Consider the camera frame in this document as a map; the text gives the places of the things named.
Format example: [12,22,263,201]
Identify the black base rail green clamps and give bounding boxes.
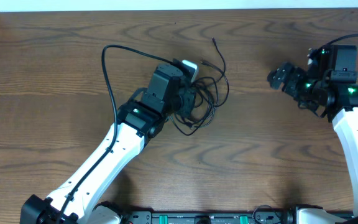
[116,203,354,224]

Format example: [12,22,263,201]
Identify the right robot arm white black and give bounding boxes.
[267,44,358,223]

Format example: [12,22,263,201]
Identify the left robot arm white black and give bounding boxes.
[20,60,198,223]

